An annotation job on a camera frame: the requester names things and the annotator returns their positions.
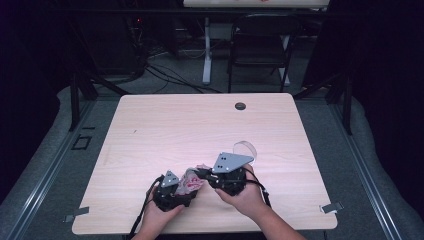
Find clear glass jar lid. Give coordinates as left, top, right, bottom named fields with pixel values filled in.
left=233, top=140, right=258, bottom=166

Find person's right hand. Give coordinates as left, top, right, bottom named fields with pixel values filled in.
left=214, top=166, right=271, bottom=219

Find dark equipment cabinet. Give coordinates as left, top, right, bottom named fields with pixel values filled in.
left=79, top=13, right=148, bottom=78

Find grey tape strip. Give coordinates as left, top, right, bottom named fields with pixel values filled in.
left=319, top=201, right=344, bottom=214
left=63, top=206, right=90, bottom=223

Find black metal stand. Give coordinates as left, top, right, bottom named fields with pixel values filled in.
left=293, top=71, right=354, bottom=136
left=68, top=70, right=132, bottom=132

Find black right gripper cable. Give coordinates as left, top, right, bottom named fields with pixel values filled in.
left=244, top=168, right=272, bottom=208

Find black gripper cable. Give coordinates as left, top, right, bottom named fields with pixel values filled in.
left=128, top=176, right=165, bottom=240
left=244, top=168, right=272, bottom=208

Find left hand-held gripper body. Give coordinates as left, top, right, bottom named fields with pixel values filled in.
left=153, top=170, right=193, bottom=213

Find white desk leg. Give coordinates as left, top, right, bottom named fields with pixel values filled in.
left=281, top=34, right=291, bottom=86
left=202, top=16, right=213, bottom=85

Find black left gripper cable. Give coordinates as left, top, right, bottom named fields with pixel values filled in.
left=128, top=176, right=165, bottom=240

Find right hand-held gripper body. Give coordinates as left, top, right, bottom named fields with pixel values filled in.
left=210, top=152, right=255, bottom=197

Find aluminium floor rail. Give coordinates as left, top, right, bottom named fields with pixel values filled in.
left=328, top=99, right=404, bottom=240
left=0, top=99, right=98, bottom=240

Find person's left hand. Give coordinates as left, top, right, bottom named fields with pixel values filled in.
left=141, top=191, right=186, bottom=234

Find black floor cables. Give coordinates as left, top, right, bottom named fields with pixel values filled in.
left=144, top=63, right=222, bottom=95

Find pink and white plastic bag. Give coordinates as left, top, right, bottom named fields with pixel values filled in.
left=174, top=163, right=212, bottom=198

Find black folding chair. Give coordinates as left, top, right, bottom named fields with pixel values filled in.
left=227, top=13, right=303, bottom=94

